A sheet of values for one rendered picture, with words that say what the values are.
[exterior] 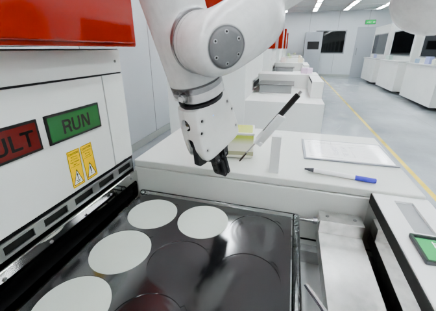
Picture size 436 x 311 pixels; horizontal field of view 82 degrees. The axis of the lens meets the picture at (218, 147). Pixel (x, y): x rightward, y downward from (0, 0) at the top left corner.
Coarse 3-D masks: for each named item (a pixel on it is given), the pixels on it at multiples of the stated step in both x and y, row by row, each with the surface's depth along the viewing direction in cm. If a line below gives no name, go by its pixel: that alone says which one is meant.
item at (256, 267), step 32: (128, 224) 49; (256, 224) 50; (288, 224) 49; (160, 256) 42; (192, 256) 42; (224, 256) 42; (256, 256) 42; (288, 256) 42; (128, 288) 36; (160, 288) 36; (192, 288) 36; (224, 288) 36; (256, 288) 36; (288, 288) 36
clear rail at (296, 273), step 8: (296, 216) 51; (296, 224) 49; (296, 232) 47; (296, 240) 45; (296, 248) 43; (296, 256) 41; (296, 264) 40; (296, 272) 38; (296, 280) 37; (296, 296) 35; (296, 304) 34
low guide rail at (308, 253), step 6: (300, 246) 51; (306, 246) 51; (312, 246) 51; (300, 252) 50; (306, 252) 50; (312, 252) 49; (300, 258) 51; (306, 258) 50; (312, 258) 50; (318, 264) 50
